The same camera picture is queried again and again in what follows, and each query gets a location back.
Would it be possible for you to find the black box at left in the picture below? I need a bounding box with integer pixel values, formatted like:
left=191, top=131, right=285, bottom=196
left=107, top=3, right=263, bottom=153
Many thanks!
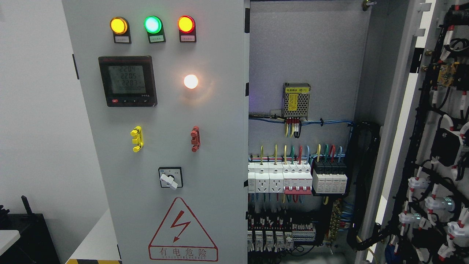
left=0, top=195, right=60, bottom=264

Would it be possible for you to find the red terminal connector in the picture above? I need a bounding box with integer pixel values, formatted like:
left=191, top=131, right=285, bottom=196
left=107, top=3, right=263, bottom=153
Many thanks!
left=190, top=126, right=200, bottom=153

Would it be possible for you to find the black white surge protector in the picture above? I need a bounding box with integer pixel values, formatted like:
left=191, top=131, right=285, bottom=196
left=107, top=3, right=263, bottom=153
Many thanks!
left=311, top=160, right=348, bottom=195

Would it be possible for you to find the black relay terminal row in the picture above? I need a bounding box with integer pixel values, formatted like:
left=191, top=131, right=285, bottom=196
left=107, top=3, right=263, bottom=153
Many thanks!
left=245, top=210, right=318, bottom=252

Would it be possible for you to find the white socket breaker row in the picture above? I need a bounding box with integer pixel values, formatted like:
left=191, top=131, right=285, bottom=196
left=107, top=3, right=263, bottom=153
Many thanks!
left=247, top=161, right=312, bottom=195

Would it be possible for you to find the white rotary selector switch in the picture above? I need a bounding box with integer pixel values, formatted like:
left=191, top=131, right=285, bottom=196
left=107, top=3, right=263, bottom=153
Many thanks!
left=158, top=166, right=183, bottom=190

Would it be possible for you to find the green indicator lamp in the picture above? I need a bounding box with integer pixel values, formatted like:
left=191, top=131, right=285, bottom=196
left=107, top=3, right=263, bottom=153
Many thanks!
left=144, top=16, right=166, bottom=44

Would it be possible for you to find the yellow indicator lamp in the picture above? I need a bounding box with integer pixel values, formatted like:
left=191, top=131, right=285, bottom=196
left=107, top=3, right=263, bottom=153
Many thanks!
left=110, top=16, right=131, bottom=44

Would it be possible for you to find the white glowing lamp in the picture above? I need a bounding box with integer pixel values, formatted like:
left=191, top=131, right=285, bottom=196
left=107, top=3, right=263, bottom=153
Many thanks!
left=183, top=74, right=199, bottom=89

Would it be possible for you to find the black corrugated cable conduit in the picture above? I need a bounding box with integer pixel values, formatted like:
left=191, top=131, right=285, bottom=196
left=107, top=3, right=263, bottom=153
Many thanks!
left=346, top=122, right=389, bottom=251

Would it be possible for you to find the red indicator lamp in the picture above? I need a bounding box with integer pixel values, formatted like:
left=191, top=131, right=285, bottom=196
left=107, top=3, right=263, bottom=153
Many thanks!
left=177, top=15, right=196, bottom=43

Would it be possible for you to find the grey cabinet door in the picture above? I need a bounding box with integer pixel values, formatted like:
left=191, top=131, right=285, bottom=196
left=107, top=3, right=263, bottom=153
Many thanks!
left=63, top=0, right=248, bottom=264
left=347, top=0, right=468, bottom=264

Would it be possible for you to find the yellow terminal connector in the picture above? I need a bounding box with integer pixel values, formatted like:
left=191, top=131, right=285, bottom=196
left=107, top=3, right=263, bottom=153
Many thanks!
left=130, top=126, right=144, bottom=153

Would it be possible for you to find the metal mesh power supply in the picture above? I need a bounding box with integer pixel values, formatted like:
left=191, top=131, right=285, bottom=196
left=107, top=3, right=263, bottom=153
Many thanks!
left=282, top=82, right=311, bottom=119

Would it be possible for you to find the black digital power meter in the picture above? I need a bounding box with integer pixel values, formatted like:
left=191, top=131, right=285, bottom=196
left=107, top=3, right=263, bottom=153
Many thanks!
left=98, top=55, right=158, bottom=107

